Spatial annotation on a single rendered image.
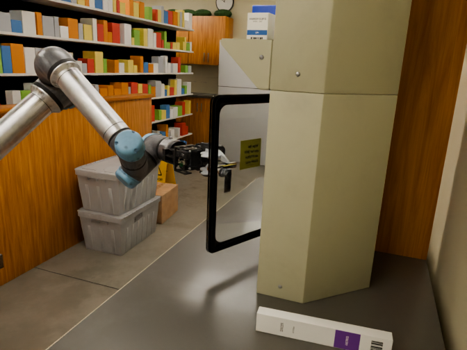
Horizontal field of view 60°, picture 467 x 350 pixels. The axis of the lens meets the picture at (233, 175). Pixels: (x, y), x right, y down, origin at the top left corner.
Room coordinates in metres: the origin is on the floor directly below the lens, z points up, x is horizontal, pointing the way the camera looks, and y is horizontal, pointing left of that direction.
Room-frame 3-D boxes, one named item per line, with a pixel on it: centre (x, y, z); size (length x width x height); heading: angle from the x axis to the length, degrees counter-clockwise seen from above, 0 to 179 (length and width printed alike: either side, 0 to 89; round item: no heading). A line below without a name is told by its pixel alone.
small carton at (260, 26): (0.97, -0.05, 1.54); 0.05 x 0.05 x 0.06; 65
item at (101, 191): (3.12, 0.91, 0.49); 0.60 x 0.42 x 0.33; 161
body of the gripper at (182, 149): (1.12, 0.14, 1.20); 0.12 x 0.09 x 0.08; 43
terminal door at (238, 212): (1.04, -0.05, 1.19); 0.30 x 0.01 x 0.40; 134
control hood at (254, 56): (1.02, -0.07, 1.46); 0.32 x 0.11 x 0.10; 161
